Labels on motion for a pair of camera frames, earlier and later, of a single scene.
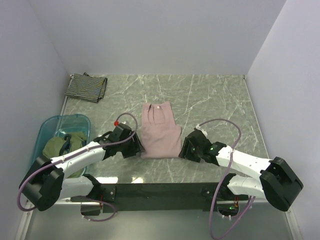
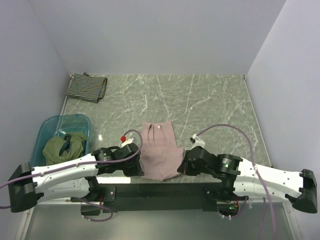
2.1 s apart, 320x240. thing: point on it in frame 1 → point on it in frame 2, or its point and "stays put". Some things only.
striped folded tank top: x=86 y=87 stays put
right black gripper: x=186 y=152 → x=185 y=168
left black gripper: x=136 y=146 → x=136 y=170
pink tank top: x=161 y=136 → x=160 y=157
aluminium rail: x=28 y=211 stays put
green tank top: x=53 y=146 stays put
